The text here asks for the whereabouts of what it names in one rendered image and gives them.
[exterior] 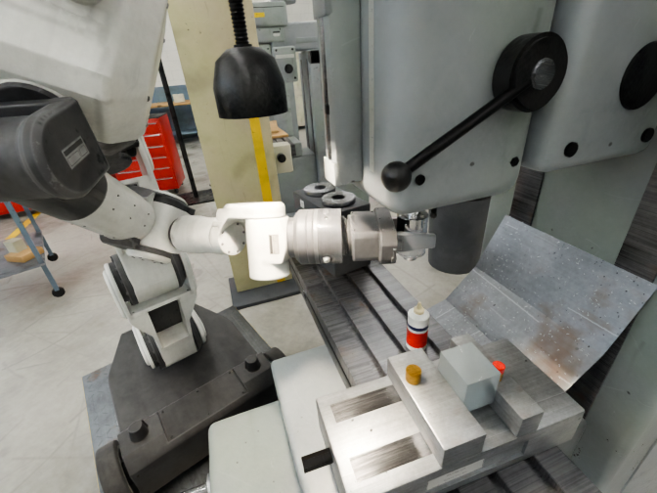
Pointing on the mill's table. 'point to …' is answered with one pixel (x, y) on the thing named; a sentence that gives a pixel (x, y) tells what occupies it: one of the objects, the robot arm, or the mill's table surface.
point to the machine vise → (375, 464)
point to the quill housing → (440, 96)
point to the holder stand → (335, 199)
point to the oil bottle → (417, 328)
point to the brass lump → (413, 375)
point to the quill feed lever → (518, 81)
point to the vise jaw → (436, 410)
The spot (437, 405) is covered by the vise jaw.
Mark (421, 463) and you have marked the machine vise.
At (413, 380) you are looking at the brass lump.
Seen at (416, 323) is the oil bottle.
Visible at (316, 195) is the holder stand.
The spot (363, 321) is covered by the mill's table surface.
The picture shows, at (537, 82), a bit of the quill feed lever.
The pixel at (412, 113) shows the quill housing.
